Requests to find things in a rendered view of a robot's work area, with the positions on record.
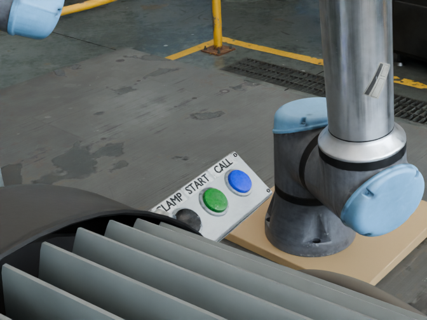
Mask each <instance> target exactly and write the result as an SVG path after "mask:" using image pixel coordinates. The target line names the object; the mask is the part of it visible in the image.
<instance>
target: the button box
mask: <svg viewBox="0 0 427 320"><path fill-rule="evenodd" d="M234 170H241V171H243V172H245V173H246V174H247V175H248V176H249V177H250V179H251V182H252V186H251V189H250V190H249V191H248V192H247V193H241V192H238V191H236V190H234V189H233V188H232V187H231V185H230V184H229V181H228V175H229V174H230V172H232V171H234ZM207 189H218V190H220V191H221V192H222V193H224V195H225V196H226V198H227V208H226V209H225V210H224V211H223V212H222V213H216V212H213V211H211V210H210V209H208V208H207V207H206V206H205V204H204V202H203V193H204V192H205V191H206V190H207ZM272 193H273V192H272V191H271V190H270V189H269V187H268V186H267V185H266V184H265V183H264V182H263V181H262V180H261V179H260V178H259V177H258V176H257V175H256V174H255V173H254V172H253V171H252V169H251V168H250V167H249V166H248V165H247V164H246V163H245V162H244V161H243V160H242V158H241V157H240V156H239V155H237V153H235V151H233V152H231V153H230V154H228V155H227V156H226V157H224V158H222V159H221V160H220V161H218V162H217V163H215V164H214V165H213V166H211V167H210V168H209V169H207V170H205V171H204V172H203V173H201V174H200V175H198V176H197V177H196V178H194V179H193V180H191V181H190V182H189V183H187V184H185V185H184V186H183V187H181V188H180V189H179V190H177V191H176V192H174V193H173V194H172V195H170V196H168V197H167V198H166V199H164V200H163V201H162V202H160V203H159V204H157V205H156V206H155V207H153V208H151V209H150V210H149V211H151V212H154V211H155V210H156V209H161V210H164V211H167V212H169V213H171V214H173V215H175V214H176V213H177V212H178V211H179V210H181V209H184V208H187V209H190V210H193V211H194V212H196V213H197V214H198V216H199V217H200V219H201V228H200V230H199V232H200V233H201V234H202V235H203V236H204V237H206V238H208V239H211V240H214V241H217V242H220V241H221V240H222V239H224V238H225V237H226V236H227V235H228V234H229V233H230V232H232V231H233V230H234V229H235V228H237V226H239V225H240V224H241V223H242V222H243V221H245V220H246V219H247V218H248V217H249V216H250V215H251V214H252V213H253V212H254V211H255V210H257V209H258V208H259V207H260V206H261V205H262V204H263V203H264V202H265V201H267V200H268V199H269V197H270V196H271V195H272Z"/></svg>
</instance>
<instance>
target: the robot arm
mask: <svg viewBox="0 0 427 320"><path fill-rule="evenodd" d="M63 5H64V0H0V30H1V31H5V32H7V33H8V34H9V35H11V36H14V35H19V36H23V37H28V38H32V39H44V38H46V37H47V36H49V35H50V34H51V32H52V31H53V30H54V28H55V26H56V24H57V22H58V19H59V18H60V14H61V12H62V8H63ZM319 9H320V25H321V35H322V51H323V68H324V76H325V93H326V98H325V97H314V98H303V99H299V100H294V101H292V102H289V103H286V104H285V105H282V106H281V107H280V108H279V109H278V110H277V111H276V113H275V115H274V128H273V133H274V193H273V196H272V198H271V202H270V204H269V207H268V210H267V212H266V216H265V234H266V237H267V239H268V241H269V242H270V243H271V244H272V245H273V246H275V247H276V248H278V249H279V250H281V251H284V252H285V253H288V254H291V255H295V256H299V257H325V256H329V255H333V254H336V253H338V252H340V251H342V250H345V249H346V248H347V247H348V246H349V245H350V244H351V243H352V242H353V241H354V239H355V236H356V232H357V233H358V234H360V235H363V236H367V237H376V236H381V235H384V234H387V233H389V232H391V231H393V230H395V229H396V228H398V227H399V226H401V225H402V224H403V223H404V222H405V221H406V220H407V219H408V218H409V217H410V216H411V214H413V212H415V210H416V208H417V207H418V205H419V203H420V202H421V199H422V196H423V193H424V179H423V176H422V174H421V173H420V172H419V171H418V169H417V168H416V167H415V166H414V165H412V164H409V163H408V162H407V139H406V134H405V131H404V129H403V128H402V127H401V126H400V125H399V124H397V123H396V122H394V85H393V11H392V0H319Z"/></svg>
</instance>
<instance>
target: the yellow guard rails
mask: <svg viewBox="0 0 427 320"><path fill-rule="evenodd" d="M113 1H117V0H89V1H85V2H82V3H77V4H72V5H69V6H64V7H63V8H62V12H61V14H60V16H63V15H68V14H71V13H75V12H79V11H83V10H88V9H90V8H94V7H97V6H101V5H104V4H107V3H111V2H113ZM212 18H213V46H210V47H207V48H206V46H205V47H204V49H202V50H201V52H204V53H209V54H212V55H217V56H221V55H223V54H226V53H229V52H230V51H233V50H235V49H236V48H233V47H232V46H224V45H222V21H221V3H220V0H212Z"/></svg>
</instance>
